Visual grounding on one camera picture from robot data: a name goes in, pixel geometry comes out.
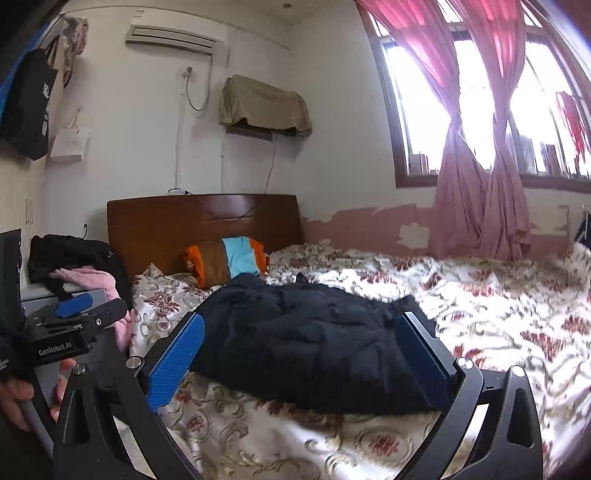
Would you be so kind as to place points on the brown hanging garment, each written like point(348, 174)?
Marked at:
point(71, 46)

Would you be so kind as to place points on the white air conditioner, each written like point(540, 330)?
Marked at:
point(171, 39)

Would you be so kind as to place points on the navy padded jacket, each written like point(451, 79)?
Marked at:
point(300, 332)

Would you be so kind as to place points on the white paper bag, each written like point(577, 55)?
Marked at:
point(69, 141)

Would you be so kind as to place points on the orange blue brown pillow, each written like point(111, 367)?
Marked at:
point(226, 261)

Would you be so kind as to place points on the white power strip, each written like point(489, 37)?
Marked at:
point(179, 190)

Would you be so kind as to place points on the red hanging clothes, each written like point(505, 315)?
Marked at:
point(570, 124)

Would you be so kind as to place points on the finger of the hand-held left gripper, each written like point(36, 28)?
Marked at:
point(111, 311)
point(74, 305)

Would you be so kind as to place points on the pink fleece cloth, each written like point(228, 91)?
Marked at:
point(99, 281)

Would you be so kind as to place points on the wooden headboard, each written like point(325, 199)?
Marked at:
point(194, 230)

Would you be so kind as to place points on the white wall switch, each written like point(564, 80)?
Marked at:
point(30, 211)

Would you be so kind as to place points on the pink curtain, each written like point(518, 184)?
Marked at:
point(455, 152)
point(501, 138)

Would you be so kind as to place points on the brown framed window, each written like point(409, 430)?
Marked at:
point(415, 115)

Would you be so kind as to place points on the person's left hand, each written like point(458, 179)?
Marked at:
point(16, 399)

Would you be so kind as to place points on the floral bed blanket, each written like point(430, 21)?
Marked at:
point(485, 300)

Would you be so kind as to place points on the black tote bag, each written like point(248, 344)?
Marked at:
point(27, 106)

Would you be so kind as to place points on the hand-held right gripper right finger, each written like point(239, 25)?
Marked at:
point(422, 355)

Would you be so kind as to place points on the black clothes heap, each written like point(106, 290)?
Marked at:
point(78, 254)

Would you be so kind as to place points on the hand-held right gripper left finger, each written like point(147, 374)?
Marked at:
point(178, 360)

